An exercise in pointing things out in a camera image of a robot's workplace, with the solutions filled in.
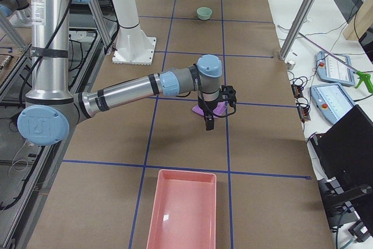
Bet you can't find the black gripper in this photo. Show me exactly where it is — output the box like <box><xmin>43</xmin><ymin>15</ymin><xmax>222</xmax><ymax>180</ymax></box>
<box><xmin>198</xmin><ymin>98</ymin><xmax>221</xmax><ymax>131</ymax></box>

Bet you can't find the purple microfiber cloth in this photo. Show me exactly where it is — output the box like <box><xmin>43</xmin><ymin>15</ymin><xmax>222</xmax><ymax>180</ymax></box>
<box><xmin>192</xmin><ymin>102</ymin><xmax>227</xmax><ymax>116</ymax></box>

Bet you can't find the green ceramic bowl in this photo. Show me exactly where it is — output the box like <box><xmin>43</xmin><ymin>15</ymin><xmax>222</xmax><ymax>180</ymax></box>
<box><xmin>196</xmin><ymin>6</ymin><xmax>213</xmax><ymax>20</ymax></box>

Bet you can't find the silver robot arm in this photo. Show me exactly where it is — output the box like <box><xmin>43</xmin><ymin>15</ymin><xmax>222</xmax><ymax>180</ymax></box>
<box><xmin>17</xmin><ymin>0</ymin><xmax>225</xmax><ymax>146</ymax></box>
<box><xmin>1</xmin><ymin>0</ymin><xmax>30</xmax><ymax>17</ymax></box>

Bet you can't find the orange connector module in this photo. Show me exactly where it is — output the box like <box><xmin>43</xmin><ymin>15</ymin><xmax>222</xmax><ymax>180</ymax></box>
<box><xmin>291</xmin><ymin>85</ymin><xmax>304</xmax><ymax>99</ymax></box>
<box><xmin>297</xmin><ymin>105</ymin><xmax>311</xmax><ymax>122</ymax></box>

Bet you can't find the pink plastic tray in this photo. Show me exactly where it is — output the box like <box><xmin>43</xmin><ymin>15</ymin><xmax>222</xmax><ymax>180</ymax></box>
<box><xmin>146</xmin><ymin>169</ymin><xmax>217</xmax><ymax>248</ymax></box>

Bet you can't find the small silver weight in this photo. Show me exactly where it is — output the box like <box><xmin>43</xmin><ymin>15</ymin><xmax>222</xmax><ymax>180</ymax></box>
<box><xmin>286</xmin><ymin>60</ymin><xmax>295</xmax><ymax>71</ymax></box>

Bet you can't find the near teach pendant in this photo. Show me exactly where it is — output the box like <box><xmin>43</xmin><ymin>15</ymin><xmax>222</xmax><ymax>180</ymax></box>
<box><xmin>310</xmin><ymin>82</ymin><xmax>355</xmax><ymax>125</ymax></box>

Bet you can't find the teach pendant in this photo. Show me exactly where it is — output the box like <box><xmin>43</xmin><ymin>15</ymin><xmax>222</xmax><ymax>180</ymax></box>
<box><xmin>316</xmin><ymin>51</ymin><xmax>355</xmax><ymax>87</ymax></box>
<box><xmin>310</xmin><ymin>82</ymin><xmax>355</xmax><ymax>125</ymax></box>

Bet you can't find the far teach pendant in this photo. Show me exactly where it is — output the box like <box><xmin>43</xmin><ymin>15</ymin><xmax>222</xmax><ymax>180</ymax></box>
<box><xmin>316</xmin><ymin>51</ymin><xmax>355</xmax><ymax>87</ymax></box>

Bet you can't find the black monitor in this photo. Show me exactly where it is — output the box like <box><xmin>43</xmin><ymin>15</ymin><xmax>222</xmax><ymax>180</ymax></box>
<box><xmin>310</xmin><ymin>104</ymin><xmax>372</xmax><ymax>232</ymax></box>

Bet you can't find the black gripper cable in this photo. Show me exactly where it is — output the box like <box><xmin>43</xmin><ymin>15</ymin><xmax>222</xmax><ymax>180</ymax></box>
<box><xmin>198</xmin><ymin>79</ymin><xmax>237</xmax><ymax>119</ymax></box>

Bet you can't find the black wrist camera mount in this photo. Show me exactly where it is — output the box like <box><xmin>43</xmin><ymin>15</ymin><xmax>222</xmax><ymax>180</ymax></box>
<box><xmin>218</xmin><ymin>85</ymin><xmax>237</xmax><ymax>108</ymax></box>

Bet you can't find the white pedestal column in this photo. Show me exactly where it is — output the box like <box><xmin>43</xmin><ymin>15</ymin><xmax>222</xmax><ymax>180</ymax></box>
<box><xmin>112</xmin><ymin>0</ymin><xmax>157</xmax><ymax>65</ymax></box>

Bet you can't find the green handled grabber tool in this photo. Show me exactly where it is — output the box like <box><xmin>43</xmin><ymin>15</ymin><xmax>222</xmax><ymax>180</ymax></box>
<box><xmin>298</xmin><ymin>32</ymin><xmax>373</xmax><ymax>94</ymax></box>

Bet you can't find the aluminium frame post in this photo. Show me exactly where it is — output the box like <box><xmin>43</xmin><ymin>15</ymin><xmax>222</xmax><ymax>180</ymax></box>
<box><xmin>279</xmin><ymin>0</ymin><xmax>315</xmax><ymax>61</ymax></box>

